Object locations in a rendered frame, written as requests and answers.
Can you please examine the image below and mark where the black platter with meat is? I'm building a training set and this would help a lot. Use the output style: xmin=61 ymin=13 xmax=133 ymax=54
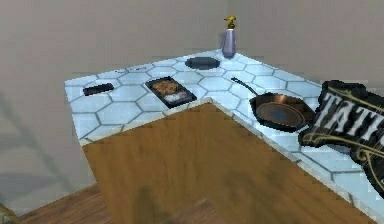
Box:
xmin=144 ymin=76 xmax=198 ymax=110

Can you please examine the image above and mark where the wooden counter with tiled top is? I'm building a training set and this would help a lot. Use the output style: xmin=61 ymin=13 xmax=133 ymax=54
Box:
xmin=64 ymin=49 xmax=384 ymax=224

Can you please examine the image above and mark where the black round plate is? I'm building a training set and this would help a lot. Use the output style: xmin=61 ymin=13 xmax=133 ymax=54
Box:
xmin=184 ymin=56 xmax=221 ymax=71

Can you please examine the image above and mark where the purple spray bottle gold nozzle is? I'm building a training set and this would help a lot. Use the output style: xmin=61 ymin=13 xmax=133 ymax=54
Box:
xmin=221 ymin=15 xmax=238 ymax=59

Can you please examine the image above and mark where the black frying pan copper inside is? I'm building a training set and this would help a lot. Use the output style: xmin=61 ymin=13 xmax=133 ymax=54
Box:
xmin=230 ymin=77 xmax=316 ymax=133

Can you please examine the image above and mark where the black bag with white lettering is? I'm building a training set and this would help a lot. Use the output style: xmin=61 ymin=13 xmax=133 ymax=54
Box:
xmin=297 ymin=79 xmax=384 ymax=200

